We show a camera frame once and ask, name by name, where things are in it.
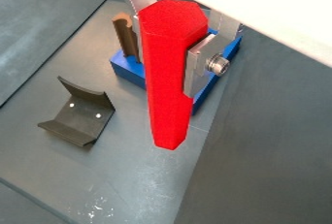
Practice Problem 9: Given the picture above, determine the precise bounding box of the brown notched block peg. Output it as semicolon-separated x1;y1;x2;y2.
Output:
112;13;141;62

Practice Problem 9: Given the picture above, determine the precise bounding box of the red hexagon peg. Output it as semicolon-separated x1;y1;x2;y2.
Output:
140;0;208;150

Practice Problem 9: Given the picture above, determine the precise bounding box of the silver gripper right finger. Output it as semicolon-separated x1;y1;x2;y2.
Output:
184;10;240;98

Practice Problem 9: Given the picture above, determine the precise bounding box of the dark grey curved bracket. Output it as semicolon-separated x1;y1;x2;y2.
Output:
38;77;116;146

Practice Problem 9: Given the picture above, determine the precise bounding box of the blue foam shape board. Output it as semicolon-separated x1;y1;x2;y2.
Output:
109;34;241;114

